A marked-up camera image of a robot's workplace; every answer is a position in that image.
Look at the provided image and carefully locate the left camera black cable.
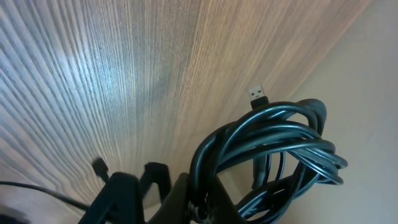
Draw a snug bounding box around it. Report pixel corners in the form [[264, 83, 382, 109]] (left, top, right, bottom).
[[0, 180, 91, 212]]

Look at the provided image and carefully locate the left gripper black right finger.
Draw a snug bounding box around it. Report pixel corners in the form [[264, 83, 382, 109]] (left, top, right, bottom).
[[147, 173, 246, 224]]

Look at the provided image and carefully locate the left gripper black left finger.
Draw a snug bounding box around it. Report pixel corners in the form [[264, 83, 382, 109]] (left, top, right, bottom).
[[78, 172, 144, 224]]

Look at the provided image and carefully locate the black usb cable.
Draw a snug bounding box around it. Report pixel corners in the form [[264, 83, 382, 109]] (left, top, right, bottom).
[[188, 83, 348, 224]]

